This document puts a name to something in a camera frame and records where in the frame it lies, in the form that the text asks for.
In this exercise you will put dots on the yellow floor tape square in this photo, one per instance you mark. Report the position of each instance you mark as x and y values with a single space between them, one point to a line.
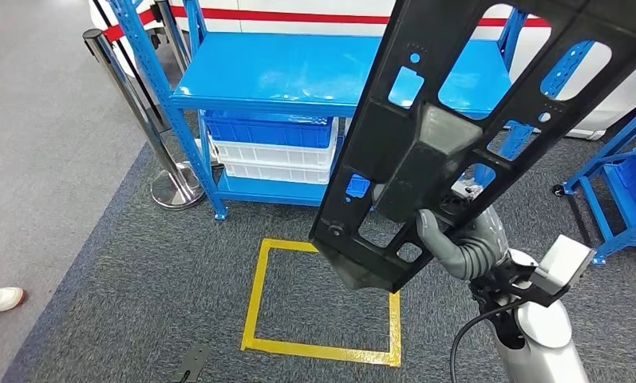
256 301

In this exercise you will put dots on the black robot foot plate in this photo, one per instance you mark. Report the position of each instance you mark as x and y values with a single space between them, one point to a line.
190 365

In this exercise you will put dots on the chrome stanchion post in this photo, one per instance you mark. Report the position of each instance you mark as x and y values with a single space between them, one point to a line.
127 100
172 31

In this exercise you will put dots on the red barrier belt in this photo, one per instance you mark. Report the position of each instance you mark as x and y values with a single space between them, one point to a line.
127 25

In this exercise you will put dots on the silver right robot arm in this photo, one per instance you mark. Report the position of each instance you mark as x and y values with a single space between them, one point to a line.
545 328

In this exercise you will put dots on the thin black pole stand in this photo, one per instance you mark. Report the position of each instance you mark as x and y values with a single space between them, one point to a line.
156 121

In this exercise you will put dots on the blue plastic crate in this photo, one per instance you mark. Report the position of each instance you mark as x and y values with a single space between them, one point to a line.
265 132
357 186

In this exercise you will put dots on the white car with red stripe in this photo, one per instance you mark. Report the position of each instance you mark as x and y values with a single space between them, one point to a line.
635 90

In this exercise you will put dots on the blue wheeled cart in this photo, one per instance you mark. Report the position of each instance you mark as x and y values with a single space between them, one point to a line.
635 195

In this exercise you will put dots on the blue metal shelf rack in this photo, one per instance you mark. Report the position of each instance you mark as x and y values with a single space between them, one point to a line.
275 69

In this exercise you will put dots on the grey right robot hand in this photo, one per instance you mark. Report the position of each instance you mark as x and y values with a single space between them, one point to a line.
433 235

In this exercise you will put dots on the black plastic bracket part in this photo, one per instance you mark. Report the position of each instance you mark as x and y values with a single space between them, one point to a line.
402 158

